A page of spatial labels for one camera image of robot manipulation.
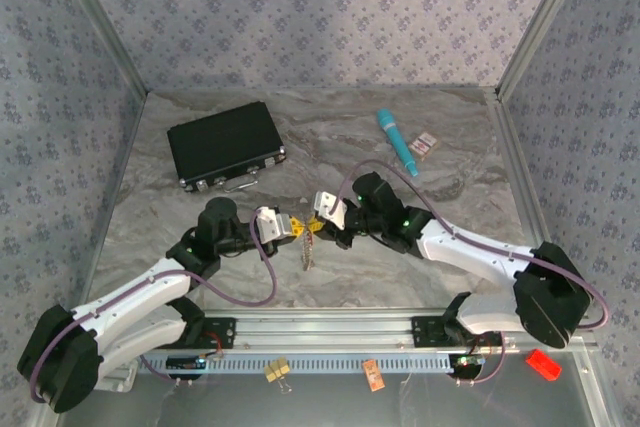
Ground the orange paper tag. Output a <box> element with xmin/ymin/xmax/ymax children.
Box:
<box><xmin>362</xmin><ymin>359</ymin><xmax>386</xmax><ymax>392</ymax></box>

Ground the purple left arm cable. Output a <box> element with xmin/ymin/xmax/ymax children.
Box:
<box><xmin>29</xmin><ymin>211</ymin><xmax>279</xmax><ymax>403</ymax></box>

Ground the playing card box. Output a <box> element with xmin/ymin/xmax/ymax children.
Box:
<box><xmin>407</xmin><ymin>130</ymin><xmax>442</xmax><ymax>162</ymax></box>

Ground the black case with silver handle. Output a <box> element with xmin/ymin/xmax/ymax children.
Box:
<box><xmin>166</xmin><ymin>102</ymin><xmax>288</xmax><ymax>194</ymax></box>

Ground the aluminium frame floor rail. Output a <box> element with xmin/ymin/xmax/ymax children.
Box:
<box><xmin>78</xmin><ymin>90</ymin><xmax>150</xmax><ymax>304</ymax></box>
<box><xmin>483</xmin><ymin>88</ymin><xmax>619</xmax><ymax>427</ymax></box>

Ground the slotted grey cable duct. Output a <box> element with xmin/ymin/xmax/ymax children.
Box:
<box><xmin>141</xmin><ymin>350</ymin><xmax>459</xmax><ymax>376</ymax></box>

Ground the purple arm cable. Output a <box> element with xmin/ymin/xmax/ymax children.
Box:
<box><xmin>335</xmin><ymin>160</ymin><xmax>611</xmax><ymax>331</ymax></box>
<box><xmin>29</xmin><ymin>211</ymin><xmax>279</xmax><ymax>403</ymax></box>

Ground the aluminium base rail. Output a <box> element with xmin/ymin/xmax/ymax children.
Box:
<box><xmin>204</xmin><ymin>307</ymin><xmax>599</xmax><ymax>352</ymax></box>

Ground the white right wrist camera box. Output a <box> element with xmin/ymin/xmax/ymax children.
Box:
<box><xmin>312</xmin><ymin>190</ymin><xmax>349</xmax><ymax>228</ymax></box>

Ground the teal toy microphone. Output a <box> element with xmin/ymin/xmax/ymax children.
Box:
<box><xmin>375</xmin><ymin>108</ymin><xmax>420</xmax><ymax>178</ymax></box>

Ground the aluminium frame corner post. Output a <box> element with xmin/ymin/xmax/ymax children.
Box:
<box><xmin>49</xmin><ymin>0</ymin><xmax>151</xmax><ymax>96</ymax></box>
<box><xmin>494</xmin><ymin>0</ymin><xmax>596</xmax><ymax>101</ymax></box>

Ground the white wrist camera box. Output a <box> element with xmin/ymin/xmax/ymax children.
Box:
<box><xmin>256</xmin><ymin>205</ymin><xmax>295</xmax><ymax>244</ymax></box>
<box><xmin>312</xmin><ymin>190</ymin><xmax>349</xmax><ymax>228</ymax></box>

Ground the red plastic block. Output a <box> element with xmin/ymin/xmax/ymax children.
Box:
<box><xmin>524</xmin><ymin>348</ymin><xmax>563</xmax><ymax>382</ymax></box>

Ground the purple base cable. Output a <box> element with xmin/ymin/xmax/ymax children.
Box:
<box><xmin>457</xmin><ymin>344</ymin><xmax>506</xmax><ymax>386</ymax></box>
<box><xmin>139</xmin><ymin>354</ymin><xmax>176</xmax><ymax>381</ymax></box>

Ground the small circuit board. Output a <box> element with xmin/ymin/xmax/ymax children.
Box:
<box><xmin>448</xmin><ymin>354</ymin><xmax>486</xmax><ymax>379</ymax></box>
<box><xmin>166</xmin><ymin>354</ymin><xmax>207</xmax><ymax>382</ymax></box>

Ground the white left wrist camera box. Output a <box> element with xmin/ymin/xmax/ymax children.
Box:
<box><xmin>256</xmin><ymin>205</ymin><xmax>295</xmax><ymax>244</ymax></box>

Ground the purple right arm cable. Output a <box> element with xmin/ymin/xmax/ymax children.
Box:
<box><xmin>335</xmin><ymin>160</ymin><xmax>611</xmax><ymax>331</ymax></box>

